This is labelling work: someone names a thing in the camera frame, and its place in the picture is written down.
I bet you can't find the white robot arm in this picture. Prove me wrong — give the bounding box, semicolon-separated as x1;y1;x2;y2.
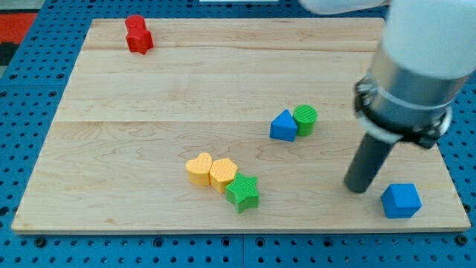
300;0;475;150

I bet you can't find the yellow hexagon block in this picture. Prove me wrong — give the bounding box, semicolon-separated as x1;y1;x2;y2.
209;158;238;194

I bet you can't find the blue triangle block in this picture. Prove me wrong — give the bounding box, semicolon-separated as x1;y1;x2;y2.
269;109;298;142

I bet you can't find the yellow heart block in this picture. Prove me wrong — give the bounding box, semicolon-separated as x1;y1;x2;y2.
185;153;213;186

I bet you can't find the wooden board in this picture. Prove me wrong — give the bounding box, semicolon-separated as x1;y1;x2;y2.
11;18;471;235

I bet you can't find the green star block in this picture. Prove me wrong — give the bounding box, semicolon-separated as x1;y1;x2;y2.
225;173;260;214

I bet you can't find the green cylinder block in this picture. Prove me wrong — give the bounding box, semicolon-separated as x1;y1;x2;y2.
292;104;318;137

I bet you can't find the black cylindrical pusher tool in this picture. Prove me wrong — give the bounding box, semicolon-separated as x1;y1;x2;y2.
344;133;394;194

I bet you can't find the red star block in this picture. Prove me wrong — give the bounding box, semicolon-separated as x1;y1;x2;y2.
126;28;154;54

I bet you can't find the red cylinder block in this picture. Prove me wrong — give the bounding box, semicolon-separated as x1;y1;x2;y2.
125;14;147;31

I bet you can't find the blue cube block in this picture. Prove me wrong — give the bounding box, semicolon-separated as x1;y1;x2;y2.
381;184;422;219

